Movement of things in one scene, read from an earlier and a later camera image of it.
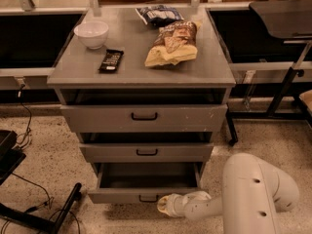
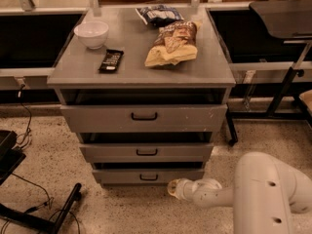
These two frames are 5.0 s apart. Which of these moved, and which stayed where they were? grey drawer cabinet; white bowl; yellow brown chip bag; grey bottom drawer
Moved: grey bottom drawer
Stayed: yellow brown chip bag; white bowl; grey drawer cabinet
